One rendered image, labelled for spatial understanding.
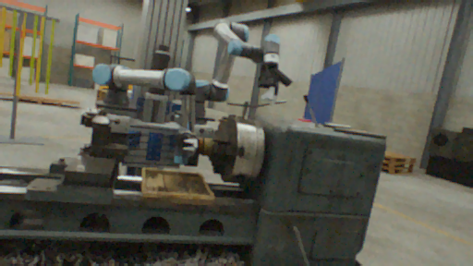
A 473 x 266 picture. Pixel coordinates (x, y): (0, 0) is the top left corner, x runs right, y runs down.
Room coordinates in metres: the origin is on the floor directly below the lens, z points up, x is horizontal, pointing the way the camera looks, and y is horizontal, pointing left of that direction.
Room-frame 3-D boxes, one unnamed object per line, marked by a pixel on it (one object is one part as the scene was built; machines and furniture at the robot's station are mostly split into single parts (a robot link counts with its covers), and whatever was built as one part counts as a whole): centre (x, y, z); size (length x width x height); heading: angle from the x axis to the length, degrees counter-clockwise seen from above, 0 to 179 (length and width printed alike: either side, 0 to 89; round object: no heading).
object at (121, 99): (1.89, 0.74, 1.21); 0.15 x 0.15 x 0.10
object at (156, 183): (1.42, 0.24, 0.89); 0.36 x 0.30 x 0.04; 18
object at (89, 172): (1.33, 0.59, 0.95); 0.43 x 0.17 x 0.05; 18
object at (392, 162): (8.54, -4.26, 0.22); 1.25 x 0.86 x 0.44; 127
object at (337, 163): (1.64, -0.39, 1.06); 0.59 x 0.48 x 0.39; 108
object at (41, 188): (1.30, 0.63, 0.90); 0.47 x 0.30 x 0.06; 18
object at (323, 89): (8.12, -1.88, 1.18); 4.12 x 0.80 x 2.35; 176
